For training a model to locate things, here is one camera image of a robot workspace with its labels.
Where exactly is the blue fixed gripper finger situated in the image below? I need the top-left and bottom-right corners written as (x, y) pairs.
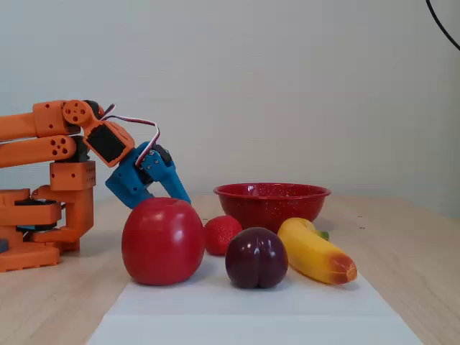
top-left (105, 167), bottom-right (156, 210)

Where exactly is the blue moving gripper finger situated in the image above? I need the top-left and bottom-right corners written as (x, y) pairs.
top-left (140, 149), bottom-right (192, 205)

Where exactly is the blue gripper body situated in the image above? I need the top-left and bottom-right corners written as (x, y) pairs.
top-left (117, 141), bottom-right (173, 188)

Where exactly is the yellow toy banana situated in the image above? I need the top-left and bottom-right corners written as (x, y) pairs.
top-left (277, 217), bottom-right (359, 286)

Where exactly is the orange robot base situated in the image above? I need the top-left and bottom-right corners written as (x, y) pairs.
top-left (0, 188), bottom-right (62, 273)

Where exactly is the red speckled enamel bowl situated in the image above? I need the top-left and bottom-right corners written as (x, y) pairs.
top-left (213, 182), bottom-right (332, 234)

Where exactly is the red toy apple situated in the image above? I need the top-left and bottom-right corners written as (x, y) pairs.
top-left (121, 196), bottom-right (206, 287)

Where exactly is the red toy strawberry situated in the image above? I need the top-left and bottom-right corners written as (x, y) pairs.
top-left (203, 215), bottom-right (244, 257)

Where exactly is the dark purple toy plum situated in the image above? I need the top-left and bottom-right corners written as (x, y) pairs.
top-left (224, 226), bottom-right (290, 290)

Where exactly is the white paper sheet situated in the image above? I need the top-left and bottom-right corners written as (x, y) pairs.
top-left (86, 240), bottom-right (425, 345)

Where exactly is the red white black servo cable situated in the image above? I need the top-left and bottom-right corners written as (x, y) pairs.
top-left (100, 103), bottom-right (162, 168)

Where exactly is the black hanging cable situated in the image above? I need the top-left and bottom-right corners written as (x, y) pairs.
top-left (425, 0), bottom-right (460, 52)

